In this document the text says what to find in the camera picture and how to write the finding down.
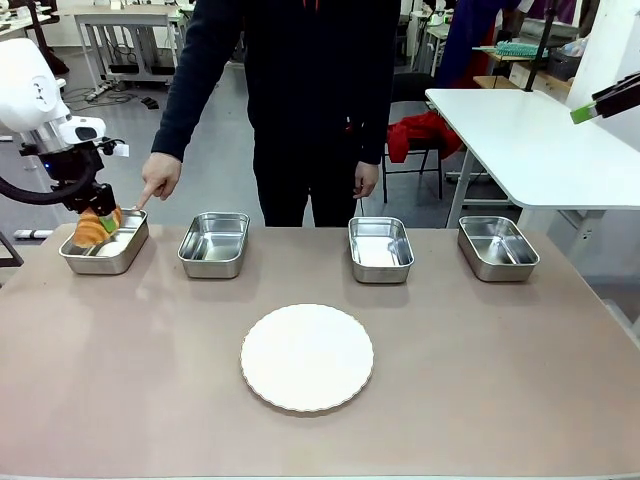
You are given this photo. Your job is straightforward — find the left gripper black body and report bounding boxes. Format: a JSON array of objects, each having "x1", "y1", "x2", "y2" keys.
[{"x1": 45, "y1": 143, "x2": 120, "y2": 217}]

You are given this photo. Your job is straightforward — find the golden brown croissant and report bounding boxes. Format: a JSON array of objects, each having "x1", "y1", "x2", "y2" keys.
[{"x1": 72, "y1": 205, "x2": 124, "y2": 250}]

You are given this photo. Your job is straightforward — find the person's right forearm dark sleeve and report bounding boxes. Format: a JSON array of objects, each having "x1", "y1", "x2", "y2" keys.
[{"x1": 151, "y1": 54, "x2": 236, "y2": 163}]

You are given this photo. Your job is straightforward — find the person's left forearm dark sleeve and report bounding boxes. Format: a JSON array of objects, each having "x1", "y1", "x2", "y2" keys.
[{"x1": 355, "y1": 69, "x2": 396, "y2": 166}]

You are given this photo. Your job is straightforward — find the stainless steel rectangular container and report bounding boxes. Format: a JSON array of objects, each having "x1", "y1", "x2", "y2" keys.
[
  {"x1": 457, "y1": 215, "x2": 541, "y2": 283},
  {"x1": 58, "y1": 207, "x2": 150, "y2": 276},
  {"x1": 348, "y1": 215, "x2": 415, "y2": 285},
  {"x1": 177, "y1": 211, "x2": 251, "y2": 280}
]

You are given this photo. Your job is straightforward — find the person's right hand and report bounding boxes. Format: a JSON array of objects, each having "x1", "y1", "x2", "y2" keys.
[{"x1": 134, "y1": 151, "x2": 183, "y2": 211}]

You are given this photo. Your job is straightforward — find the person's left hand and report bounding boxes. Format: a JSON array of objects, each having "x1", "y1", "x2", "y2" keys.
[{"x1": 353, "y1": 160, "x2": 380, "y2": 200}]

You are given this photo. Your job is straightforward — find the grey plastic crate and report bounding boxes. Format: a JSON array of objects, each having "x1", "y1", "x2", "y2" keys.
[{"x1": 546, "y1": 47, "x2": 584, "y2": 82}]

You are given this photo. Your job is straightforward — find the large white side table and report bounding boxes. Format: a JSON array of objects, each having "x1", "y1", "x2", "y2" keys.
[{"x1": 424, "y1": 87, "x2": 640, "y2": 236}]

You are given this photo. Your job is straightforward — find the black clamp pole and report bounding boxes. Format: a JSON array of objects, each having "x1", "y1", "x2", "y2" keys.
[{"x1": 522, "y1": 0, "x2": 557, "y2": 94}]

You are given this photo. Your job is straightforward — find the wooden shelf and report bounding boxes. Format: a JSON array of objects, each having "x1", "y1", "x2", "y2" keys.
[{"x1": 472, "y1": 44, "x2": 574, "y2": 96}]

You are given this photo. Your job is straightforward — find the teal rack of items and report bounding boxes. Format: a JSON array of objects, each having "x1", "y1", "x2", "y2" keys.
[{"x1": 493, "y1": 40, "x2": 549, "y2": 59}]

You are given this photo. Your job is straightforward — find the background person in blue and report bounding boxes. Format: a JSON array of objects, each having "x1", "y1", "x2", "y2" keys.
[{"x1": 433, "y1": 0, "x2": 524, "y2": 90}]

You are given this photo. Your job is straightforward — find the grey workbench with legs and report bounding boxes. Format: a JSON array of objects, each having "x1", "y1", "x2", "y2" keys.
[{"x1": 73, "y1": 3, "x2": 194, "y2": 104}]

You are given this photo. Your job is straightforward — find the red jacket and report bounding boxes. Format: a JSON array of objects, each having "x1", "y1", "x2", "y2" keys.
[{"x1": 387, "y1": 110, "x2": 464, "y2": 164}]

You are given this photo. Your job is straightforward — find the black folding chair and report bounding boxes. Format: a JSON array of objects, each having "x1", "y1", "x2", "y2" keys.
[{"x1": 382, "y1": 72, "x2": 451, "y2": 204}]

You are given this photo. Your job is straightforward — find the white scalloped plate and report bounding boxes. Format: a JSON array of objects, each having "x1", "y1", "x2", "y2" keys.
[{"x1": 240, "y1": 303, "x2": 375, "y2": 413}]

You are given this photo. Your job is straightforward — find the person body in dark clothes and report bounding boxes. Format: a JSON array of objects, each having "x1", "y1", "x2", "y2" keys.
[{"x1": 187, "y1": 0, "x2": 404, "y2": 229}]

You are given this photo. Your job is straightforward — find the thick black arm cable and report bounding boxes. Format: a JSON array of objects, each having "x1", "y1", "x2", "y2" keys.
[{"x1": 0, "y1": 162, "x2": 97, "y2": 206}]

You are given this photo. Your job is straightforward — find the dark camera stand pole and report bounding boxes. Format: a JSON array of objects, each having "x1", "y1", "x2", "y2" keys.
[{"x1": 25, "y1": 0, "x2": 57, "y2": 56}]

